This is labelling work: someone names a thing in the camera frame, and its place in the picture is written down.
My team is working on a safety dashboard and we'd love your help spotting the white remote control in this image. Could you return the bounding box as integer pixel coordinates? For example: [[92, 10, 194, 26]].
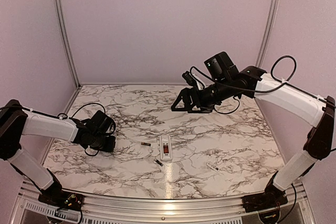
[[159, 135, 173, 162]]

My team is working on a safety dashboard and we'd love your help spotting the right aluminium frame post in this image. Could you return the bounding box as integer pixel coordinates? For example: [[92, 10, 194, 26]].
[[255, 0, 279, 68]]

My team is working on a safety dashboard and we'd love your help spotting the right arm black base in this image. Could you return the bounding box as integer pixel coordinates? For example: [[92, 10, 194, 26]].
[[242, 172, 288, 212]]

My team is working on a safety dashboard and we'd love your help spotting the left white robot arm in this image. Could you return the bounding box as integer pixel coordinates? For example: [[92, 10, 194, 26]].
[[1, 99, 116, 206]]

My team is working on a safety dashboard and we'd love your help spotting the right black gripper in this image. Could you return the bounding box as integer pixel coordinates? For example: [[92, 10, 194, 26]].
[[171, 77, 234, 113]]

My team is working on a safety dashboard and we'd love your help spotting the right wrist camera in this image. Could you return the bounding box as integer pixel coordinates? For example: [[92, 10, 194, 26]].
[[182, 71, 205, 90]]

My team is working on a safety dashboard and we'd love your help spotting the left aluminium frame post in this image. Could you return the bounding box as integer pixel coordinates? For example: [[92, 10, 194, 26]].
[[54, 0, 81, 90]]

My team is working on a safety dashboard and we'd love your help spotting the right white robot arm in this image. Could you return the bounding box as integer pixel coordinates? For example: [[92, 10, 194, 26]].
[[171, 52, 335, 207]]

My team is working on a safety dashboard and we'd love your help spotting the aluminium frame post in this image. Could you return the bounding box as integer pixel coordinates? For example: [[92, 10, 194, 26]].
[[255, 0, 279, 68], [54, 0, 81, 90]]

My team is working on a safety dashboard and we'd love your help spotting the white battery cover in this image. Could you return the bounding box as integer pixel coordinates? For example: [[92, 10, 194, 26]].
[[206, 162, 219, 171]]

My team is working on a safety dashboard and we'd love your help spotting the front aluminium frame rail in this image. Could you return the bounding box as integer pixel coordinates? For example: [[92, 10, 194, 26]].
[[15, 182, 316, 224]]

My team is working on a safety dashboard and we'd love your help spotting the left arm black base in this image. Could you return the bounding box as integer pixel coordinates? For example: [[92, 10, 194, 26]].
[[38, 173, 84, 211]]

